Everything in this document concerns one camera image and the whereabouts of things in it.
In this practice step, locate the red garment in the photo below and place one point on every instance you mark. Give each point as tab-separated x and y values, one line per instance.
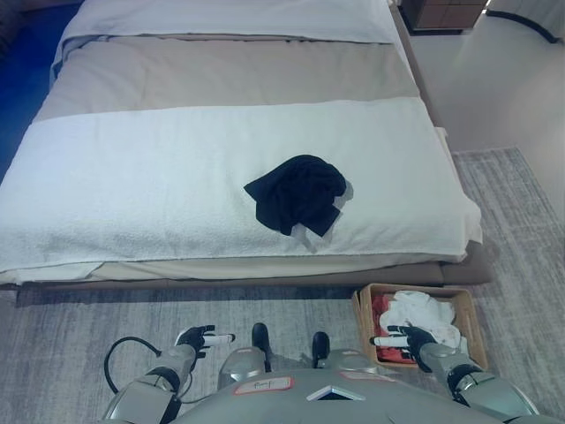
380	307

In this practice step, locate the wooden nightstand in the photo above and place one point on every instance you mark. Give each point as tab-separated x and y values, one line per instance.
441	13

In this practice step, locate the white clothes pile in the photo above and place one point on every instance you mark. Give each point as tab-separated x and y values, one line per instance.
424	309

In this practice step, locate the black garment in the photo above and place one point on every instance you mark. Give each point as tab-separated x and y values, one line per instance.
296	194

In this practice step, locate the red-bordered white label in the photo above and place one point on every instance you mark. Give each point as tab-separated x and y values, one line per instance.
263	385

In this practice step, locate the black right robot foot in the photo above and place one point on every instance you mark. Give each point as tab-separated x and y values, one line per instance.
320	344

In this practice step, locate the white duvet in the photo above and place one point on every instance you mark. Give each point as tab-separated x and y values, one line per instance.
229	15

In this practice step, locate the silver left robot leg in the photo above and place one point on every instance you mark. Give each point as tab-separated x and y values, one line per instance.
240	364

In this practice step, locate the black left robot foot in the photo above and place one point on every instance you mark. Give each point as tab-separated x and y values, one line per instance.
260	335

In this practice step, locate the white bed mattress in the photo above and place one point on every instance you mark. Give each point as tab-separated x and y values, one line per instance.
132	185

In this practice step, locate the silver robot leg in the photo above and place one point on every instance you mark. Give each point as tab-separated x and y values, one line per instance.
348	360
240	364

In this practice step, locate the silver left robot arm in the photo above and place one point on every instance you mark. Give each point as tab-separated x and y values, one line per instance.
150	382

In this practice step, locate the wicker laundry basket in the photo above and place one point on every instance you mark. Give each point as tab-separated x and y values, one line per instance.
468	309

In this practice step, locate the grey robot torso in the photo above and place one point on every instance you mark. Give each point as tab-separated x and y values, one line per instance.
309	408

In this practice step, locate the beige bed sheet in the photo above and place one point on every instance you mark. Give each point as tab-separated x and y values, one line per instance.
220	75

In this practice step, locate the grey carpet rug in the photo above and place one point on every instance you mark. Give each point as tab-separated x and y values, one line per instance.
521	247

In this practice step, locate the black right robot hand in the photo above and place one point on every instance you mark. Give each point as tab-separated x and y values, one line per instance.
417	339

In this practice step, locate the black curved base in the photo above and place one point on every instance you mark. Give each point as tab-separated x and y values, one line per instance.
529	24

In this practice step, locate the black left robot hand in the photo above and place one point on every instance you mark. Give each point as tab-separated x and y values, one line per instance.
194	338

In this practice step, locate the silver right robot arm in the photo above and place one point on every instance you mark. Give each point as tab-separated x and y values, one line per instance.
476	384

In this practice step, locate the black robot foot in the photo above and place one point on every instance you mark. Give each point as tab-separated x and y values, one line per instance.
260	335
320	344

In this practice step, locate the silver right robot leg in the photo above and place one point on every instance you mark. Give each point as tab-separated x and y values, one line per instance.
348	360

